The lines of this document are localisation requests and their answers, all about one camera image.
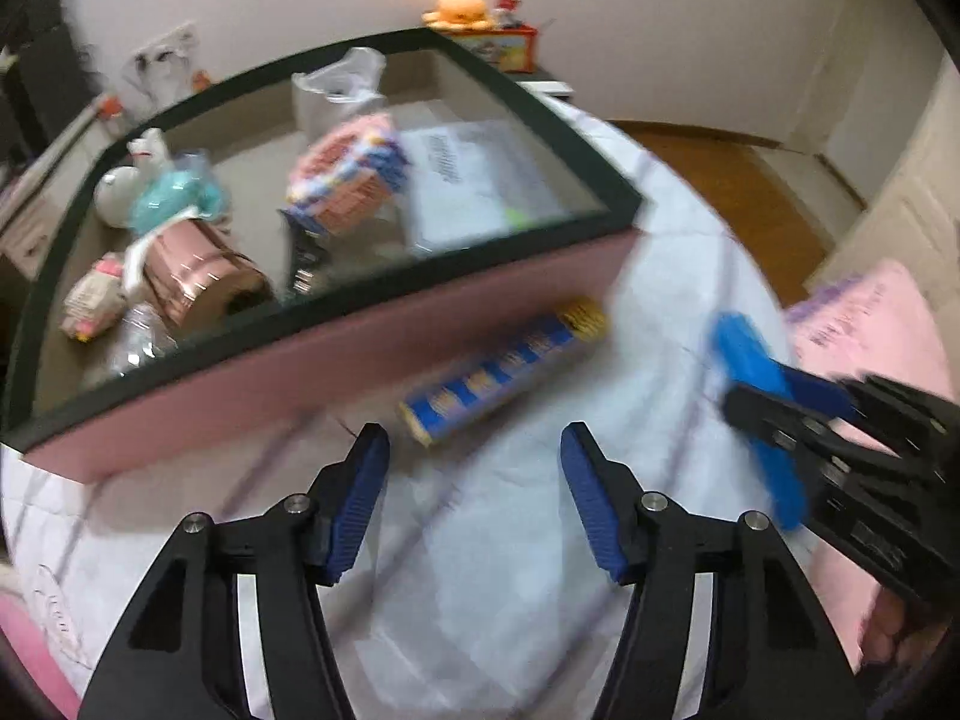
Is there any pink white brick chick figure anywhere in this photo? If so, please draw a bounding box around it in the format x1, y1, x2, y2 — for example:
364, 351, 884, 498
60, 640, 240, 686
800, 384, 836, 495
60, 252, 127, 343

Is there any rose gold shiny cylinder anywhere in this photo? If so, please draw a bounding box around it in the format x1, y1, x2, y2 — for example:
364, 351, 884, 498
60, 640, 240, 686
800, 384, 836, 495
122, 216, 274, 338

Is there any white round-head figurine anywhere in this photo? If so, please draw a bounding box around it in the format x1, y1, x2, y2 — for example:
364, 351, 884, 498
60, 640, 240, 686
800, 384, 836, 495
93, 128, 174, 229

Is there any teal toy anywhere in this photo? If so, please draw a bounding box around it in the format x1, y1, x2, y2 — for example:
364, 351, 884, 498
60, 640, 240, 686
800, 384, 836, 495
127, 149, 231, 236

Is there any pink purple brick figure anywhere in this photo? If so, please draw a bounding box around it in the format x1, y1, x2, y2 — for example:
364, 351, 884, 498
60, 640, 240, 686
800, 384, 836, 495
280, 112, 410, 238

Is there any white plug night light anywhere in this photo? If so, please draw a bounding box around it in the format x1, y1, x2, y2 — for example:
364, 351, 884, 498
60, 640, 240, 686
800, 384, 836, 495
291, 47, 386, 143

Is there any pink bedding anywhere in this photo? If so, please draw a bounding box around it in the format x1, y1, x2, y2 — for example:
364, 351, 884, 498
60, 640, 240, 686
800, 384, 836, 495
786, 260, 957, 667

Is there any clear glass bottle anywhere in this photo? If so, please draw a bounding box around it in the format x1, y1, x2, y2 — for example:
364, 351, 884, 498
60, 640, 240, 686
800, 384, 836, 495
104, 302, 178, 377

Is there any blue yellow flat box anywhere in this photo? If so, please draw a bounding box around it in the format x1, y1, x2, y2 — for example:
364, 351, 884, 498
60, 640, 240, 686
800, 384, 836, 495
397, 298, 608, 447

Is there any black metal hair clip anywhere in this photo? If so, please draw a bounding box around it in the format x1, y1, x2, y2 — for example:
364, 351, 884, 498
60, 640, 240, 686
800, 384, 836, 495
280, 211, 331, 298

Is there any clear plastic packaged item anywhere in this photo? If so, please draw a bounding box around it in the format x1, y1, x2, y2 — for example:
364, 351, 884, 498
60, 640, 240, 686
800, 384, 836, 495
398, 121, 566, 254

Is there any pink box with dark rim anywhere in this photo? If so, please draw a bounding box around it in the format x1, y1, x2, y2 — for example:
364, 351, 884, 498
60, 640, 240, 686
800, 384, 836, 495
2, 28, 644, 483

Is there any white desk with drawers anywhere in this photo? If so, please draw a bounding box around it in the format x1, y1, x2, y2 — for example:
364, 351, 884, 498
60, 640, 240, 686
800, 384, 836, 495
2, 99, 112, 281

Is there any red toy storage box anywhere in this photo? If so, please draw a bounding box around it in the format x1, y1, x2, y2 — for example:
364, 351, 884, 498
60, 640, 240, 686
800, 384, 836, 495
451, 0, 540, 75

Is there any orange octopus plush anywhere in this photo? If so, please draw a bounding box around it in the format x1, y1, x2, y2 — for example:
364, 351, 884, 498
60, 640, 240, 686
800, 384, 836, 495
421, 0, 494, 32

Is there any orange capped bottle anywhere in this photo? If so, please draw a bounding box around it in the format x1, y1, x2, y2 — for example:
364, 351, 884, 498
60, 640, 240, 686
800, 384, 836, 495
96, 93, 132, 140

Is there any black computer tower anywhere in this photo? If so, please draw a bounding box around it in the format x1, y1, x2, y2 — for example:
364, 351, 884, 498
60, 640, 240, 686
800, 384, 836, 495
2, 0, 94, 166

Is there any white wall power strip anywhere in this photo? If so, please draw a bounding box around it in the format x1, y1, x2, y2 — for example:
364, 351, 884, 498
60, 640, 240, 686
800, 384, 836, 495
128, 20, 200, 68

